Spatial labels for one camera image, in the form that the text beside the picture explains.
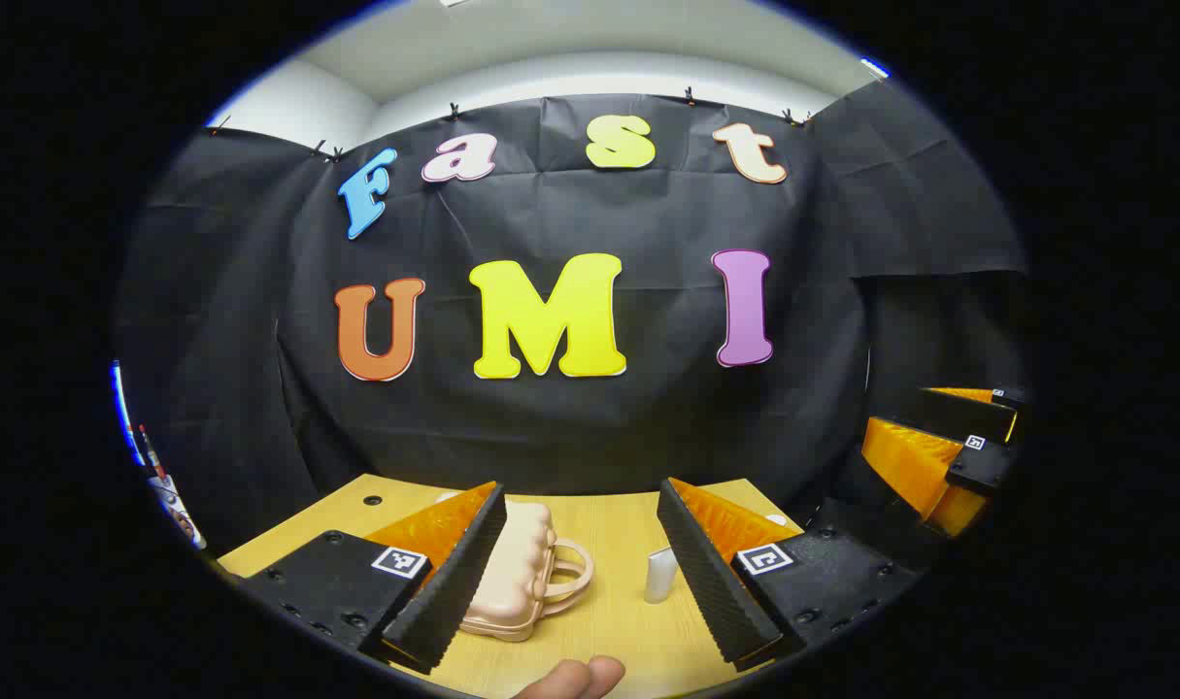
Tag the black backdrop cloth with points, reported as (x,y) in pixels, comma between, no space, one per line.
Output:
(599,437)

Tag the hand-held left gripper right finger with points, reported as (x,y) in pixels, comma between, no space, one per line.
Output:
(711,582)

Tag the small pink hard-shell suitcase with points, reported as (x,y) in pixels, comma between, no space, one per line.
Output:
(522,582)

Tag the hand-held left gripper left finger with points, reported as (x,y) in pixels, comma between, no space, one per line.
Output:
(458,582)

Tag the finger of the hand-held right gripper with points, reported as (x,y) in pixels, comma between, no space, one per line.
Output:
(983,466)
(959,416)

